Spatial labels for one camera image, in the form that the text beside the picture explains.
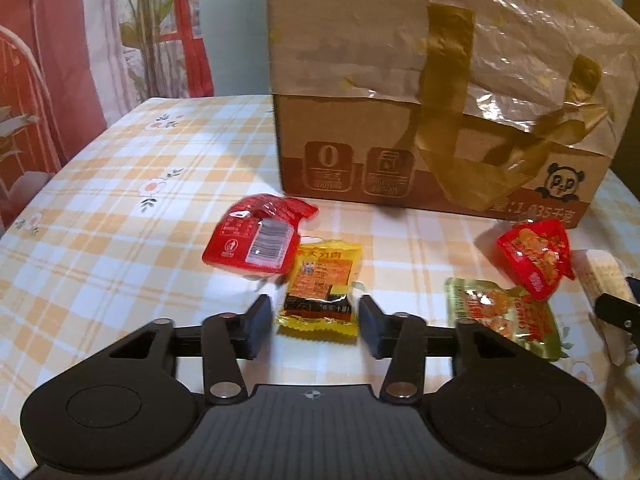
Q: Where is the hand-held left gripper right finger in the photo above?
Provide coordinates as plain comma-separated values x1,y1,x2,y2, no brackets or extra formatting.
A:
359,295,531,406

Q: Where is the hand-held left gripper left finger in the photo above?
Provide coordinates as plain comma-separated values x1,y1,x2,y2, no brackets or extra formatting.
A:
107,294,273,406

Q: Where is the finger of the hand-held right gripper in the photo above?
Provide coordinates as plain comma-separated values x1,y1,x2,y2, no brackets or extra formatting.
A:
594,292,640,333

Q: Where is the yellow snack packet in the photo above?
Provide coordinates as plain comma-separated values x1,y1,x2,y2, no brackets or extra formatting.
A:
276,241,365,343

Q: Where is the plastic-lined cardboard box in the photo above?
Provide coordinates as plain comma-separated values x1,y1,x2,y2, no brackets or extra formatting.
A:
265,0,633,231

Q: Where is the red snack packet white label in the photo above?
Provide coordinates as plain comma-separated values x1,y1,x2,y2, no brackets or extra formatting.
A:
201,192,321,276

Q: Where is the small red packet orange print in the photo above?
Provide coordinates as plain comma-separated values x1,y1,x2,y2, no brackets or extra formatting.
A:
496,220,576,302

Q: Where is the gold-green snack packet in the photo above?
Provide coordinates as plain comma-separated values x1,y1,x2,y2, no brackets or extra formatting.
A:
445,277,561,361

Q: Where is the printed wall backdrop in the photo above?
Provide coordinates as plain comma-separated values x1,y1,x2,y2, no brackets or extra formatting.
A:
0,0,216,233

